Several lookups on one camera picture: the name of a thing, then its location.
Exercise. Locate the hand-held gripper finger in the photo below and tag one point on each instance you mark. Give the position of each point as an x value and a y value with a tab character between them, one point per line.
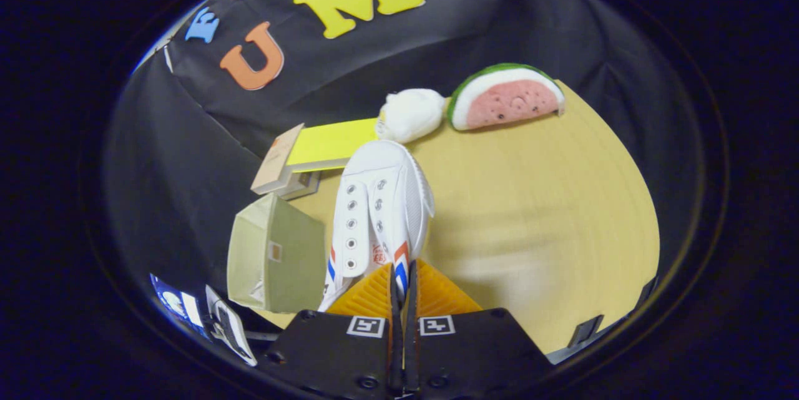
409	356
396	356

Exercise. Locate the green fabric storage box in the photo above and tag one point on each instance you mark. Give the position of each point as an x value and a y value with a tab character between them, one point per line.
293	281

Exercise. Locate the white canvas shoe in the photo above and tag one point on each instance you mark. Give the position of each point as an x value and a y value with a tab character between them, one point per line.
387	200

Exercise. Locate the white and black device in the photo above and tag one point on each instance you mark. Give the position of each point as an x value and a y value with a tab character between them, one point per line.
231	325

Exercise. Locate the black table clamp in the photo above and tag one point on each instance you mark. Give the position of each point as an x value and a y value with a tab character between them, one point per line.
585	331
647	291

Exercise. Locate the yellow book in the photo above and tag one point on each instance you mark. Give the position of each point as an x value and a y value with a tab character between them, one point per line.
331	141

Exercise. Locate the beige book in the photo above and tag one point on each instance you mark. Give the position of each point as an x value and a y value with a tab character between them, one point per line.
278	160

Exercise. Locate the white plush toy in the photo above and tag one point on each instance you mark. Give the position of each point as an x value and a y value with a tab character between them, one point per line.
412	114

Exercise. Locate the watermelon slice plush toy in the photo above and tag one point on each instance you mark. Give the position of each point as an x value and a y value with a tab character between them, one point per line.
505	103

